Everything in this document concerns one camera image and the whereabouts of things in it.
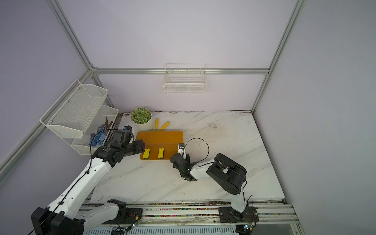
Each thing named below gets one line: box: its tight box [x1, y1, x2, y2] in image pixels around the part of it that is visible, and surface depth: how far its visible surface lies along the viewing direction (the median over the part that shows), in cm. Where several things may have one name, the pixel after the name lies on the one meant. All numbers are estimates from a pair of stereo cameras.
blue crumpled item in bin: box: [88, 124, 107, 147], surface depth 90 cm
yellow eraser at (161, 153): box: [157, 147, 165, 160], surface depth 96 cm
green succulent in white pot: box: [130, 107, 154, 132], surface depth 101 cm
